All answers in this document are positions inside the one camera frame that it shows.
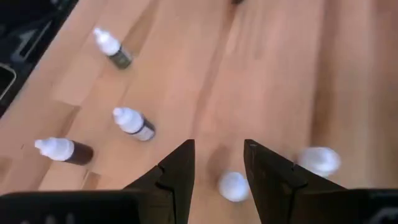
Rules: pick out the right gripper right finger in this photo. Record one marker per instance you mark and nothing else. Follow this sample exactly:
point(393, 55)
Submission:
point(270, 183)

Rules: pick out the black aluminium table frame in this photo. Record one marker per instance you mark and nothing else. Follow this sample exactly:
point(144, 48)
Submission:
point(31, 31)

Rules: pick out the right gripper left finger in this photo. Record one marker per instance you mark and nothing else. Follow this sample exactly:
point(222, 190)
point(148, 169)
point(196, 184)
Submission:
point(177, 183)

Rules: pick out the small food coloring bottle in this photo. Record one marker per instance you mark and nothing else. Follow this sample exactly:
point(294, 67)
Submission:
point(63, 151)
point(133, 124)
point(233, 186)
point(319, 161)
point(112, 48)

